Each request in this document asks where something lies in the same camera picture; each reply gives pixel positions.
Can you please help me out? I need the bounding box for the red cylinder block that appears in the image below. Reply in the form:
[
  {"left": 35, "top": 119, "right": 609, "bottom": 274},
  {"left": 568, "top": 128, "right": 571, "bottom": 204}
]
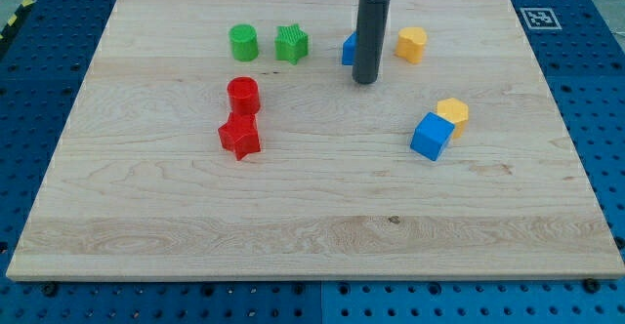
[{"left": 227, "top": 77, "right": 261, "bottom": 115}]

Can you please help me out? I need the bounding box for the black bolt left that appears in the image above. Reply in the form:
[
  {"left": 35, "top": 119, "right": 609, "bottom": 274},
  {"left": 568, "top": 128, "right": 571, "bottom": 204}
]
[{"left": 41, "top": 282, "right": 59, "bottom": 298}]

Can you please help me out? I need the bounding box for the blue block behind pointer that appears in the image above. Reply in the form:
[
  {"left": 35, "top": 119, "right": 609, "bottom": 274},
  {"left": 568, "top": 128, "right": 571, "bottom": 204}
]
[{"left": 341, "top": 31, "right": 356, "bottom": 65}]

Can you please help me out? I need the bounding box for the fiducial marker tag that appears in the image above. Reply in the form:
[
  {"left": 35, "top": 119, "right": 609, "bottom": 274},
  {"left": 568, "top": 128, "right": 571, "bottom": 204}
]
[{"left": 521, "top": 7, "right": 562, "bottom": 30}]

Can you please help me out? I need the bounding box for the blue cube block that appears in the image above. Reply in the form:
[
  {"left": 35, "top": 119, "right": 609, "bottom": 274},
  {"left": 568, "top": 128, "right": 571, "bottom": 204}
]
[{"left": 410, "top": 112, "right": 455, "bottom": 161}]

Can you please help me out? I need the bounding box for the wooden board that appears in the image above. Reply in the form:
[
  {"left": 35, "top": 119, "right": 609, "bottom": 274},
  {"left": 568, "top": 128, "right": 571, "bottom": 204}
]
[{"left": 7, "top": 0, "right": 624, "bottom": 282}]

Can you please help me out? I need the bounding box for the black bolt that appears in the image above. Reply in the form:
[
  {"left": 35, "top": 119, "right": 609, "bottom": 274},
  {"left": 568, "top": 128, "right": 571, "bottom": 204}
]
[
  {"left": 582, "top": 278, "right": 602, "bottom": 294},
  {"left": 41, "top": 282, "right": 59, "bottom": 298}
]

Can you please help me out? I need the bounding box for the yellow black hazard tape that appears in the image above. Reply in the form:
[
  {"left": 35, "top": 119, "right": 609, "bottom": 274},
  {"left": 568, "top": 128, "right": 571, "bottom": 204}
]
[{"left": 1, "top": 0, "right": 36, "bottom": 43}]

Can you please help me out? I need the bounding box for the yellow heart block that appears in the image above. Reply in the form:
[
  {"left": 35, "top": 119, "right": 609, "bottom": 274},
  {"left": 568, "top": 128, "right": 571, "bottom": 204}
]
[{"left": 395, "top": 26, "right": 428, "bottom": 64}]

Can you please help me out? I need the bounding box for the red star block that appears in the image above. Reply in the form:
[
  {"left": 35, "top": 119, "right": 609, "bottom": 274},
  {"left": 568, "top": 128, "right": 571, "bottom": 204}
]
[{"left": 218, "top": 112, "right": 261, "bottom": 160}]

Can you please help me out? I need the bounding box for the black bolt right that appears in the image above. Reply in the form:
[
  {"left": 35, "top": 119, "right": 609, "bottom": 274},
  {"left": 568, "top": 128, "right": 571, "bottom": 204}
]
[{"left": 582, "top": 278, "right": 602, "bottom": 294}]

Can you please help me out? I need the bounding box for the yellow hexagon block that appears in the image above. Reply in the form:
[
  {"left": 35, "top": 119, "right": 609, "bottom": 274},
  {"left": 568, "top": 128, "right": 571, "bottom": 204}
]
[{"left": 437, "top": 98, "right": 469, "bottom": 139}]

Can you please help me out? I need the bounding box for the green star block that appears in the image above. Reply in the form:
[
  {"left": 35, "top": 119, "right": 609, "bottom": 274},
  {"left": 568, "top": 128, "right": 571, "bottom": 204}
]
[{"left": 274, "top": 23, "right": 309, "bottom": 64}]

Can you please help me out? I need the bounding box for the grey cylindrical pointer tool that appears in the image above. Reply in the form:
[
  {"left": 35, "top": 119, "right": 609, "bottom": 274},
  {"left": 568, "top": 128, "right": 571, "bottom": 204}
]
[{"left": 352, "top": 0, "right": 391, "bottom": 85}]

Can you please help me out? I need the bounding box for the green cylinder block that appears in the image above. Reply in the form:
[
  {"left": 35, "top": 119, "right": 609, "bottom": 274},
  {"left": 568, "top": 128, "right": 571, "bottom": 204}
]
[{"left": 229, "top": 23, "right": 259, "bottom": 61}]

